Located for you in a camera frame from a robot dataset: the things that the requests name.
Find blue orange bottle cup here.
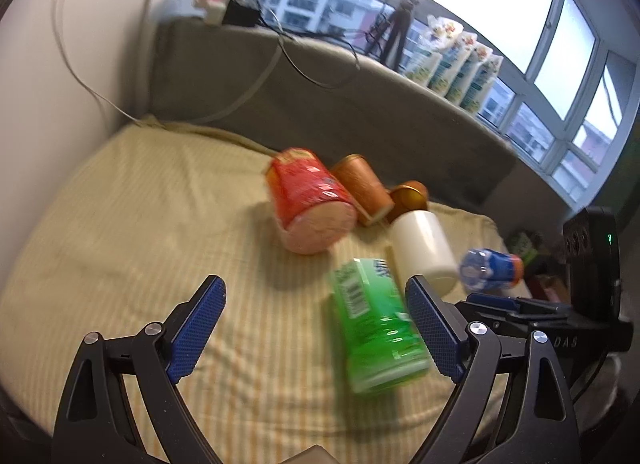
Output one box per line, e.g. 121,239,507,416
459,248,524,292

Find black cable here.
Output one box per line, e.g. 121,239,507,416
254,3,386,92

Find green tea bottle cup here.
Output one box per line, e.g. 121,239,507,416
331,258,431,395

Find refill pouch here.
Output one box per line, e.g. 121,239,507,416
404,14,463,87
445,42,492,106
428,31,477,96
460,54,503,115

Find black tripod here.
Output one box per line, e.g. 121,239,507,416
363,0,419,72

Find red plastic jar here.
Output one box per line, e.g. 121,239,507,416
265,148,357,255

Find white cable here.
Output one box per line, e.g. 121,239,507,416
49,0,284,126

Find white plastic cup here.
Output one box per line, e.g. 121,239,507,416
390,210,458,298

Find copper cup near jar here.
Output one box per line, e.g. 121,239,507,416
330,154,394,227

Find white cabinet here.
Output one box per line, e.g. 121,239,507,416
1,0,146,278

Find grey sofa backrest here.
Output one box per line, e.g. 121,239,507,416
149,16,518,207

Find white power strip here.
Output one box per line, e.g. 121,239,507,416
192,0,230,26

